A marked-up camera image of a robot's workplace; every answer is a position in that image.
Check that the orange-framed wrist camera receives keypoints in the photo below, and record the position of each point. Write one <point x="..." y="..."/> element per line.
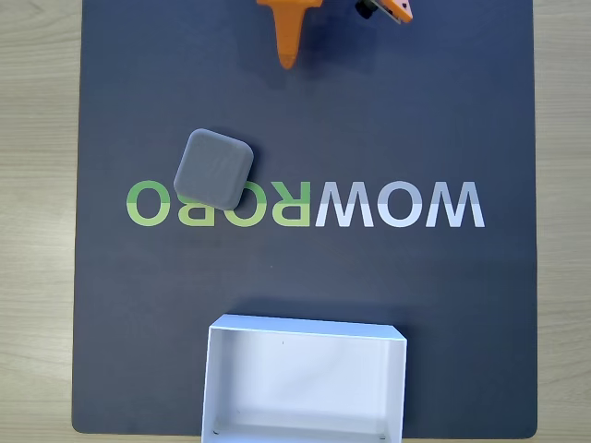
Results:
<point x="392" y="8"/>

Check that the white open cardboard box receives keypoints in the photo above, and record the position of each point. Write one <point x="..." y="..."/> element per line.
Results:
<point x="300" y="383"/>

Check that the grey square rounded block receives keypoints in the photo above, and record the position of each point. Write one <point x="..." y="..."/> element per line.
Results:
<point x="213" y="168"/>

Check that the dark mat with WOWROBO print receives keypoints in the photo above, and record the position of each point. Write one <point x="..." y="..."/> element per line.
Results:
<point x="369" y="115"/>

